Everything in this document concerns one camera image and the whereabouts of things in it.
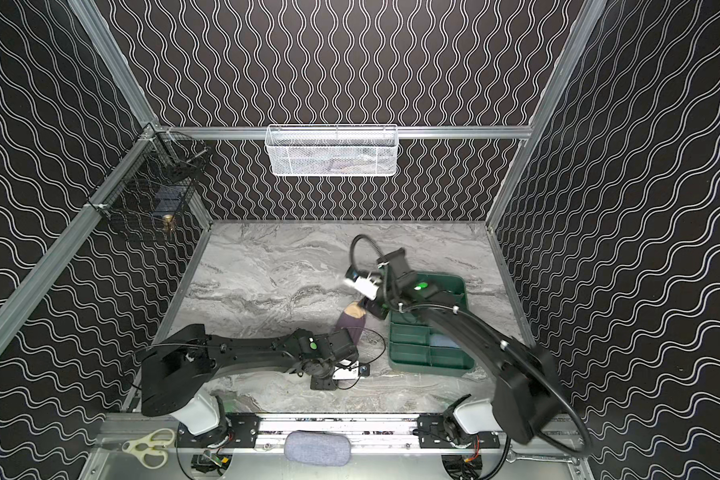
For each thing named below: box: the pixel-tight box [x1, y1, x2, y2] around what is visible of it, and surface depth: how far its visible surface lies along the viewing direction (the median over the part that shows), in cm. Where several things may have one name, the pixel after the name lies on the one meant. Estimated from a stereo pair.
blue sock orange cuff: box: [429, 334, 460, 348], surface depth 87 cm
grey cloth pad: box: [284, 430, 352, 467], surface depth 71 cm
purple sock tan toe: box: [336, 301, 367, 345], surface depth 96 cm
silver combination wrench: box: [506, 450, 579, 464], surface depth 73 cm
